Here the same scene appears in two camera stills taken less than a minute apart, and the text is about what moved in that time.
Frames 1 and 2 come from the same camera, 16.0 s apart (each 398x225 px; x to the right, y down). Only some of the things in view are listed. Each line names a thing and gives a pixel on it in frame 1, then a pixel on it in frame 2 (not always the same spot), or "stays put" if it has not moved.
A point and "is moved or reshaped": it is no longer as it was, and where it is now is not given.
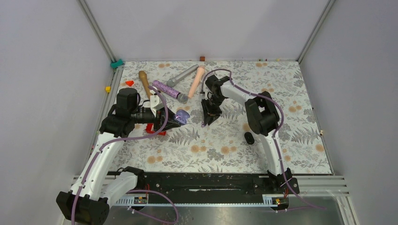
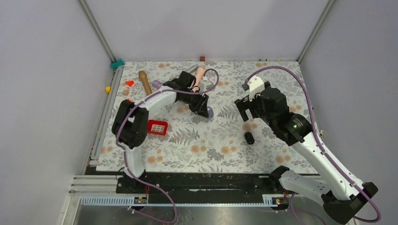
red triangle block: [129, 83] stays put
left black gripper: [159, 119] -> [200, 107]
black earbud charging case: [249, 138] stays put
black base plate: [214, 187] stays put
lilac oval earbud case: [181, 116] is moved or reshaped
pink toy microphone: [197, 77] stays put
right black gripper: [213, 114] -> [244, 103]
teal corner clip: [114, 65] stays put
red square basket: [149, 128] stays put
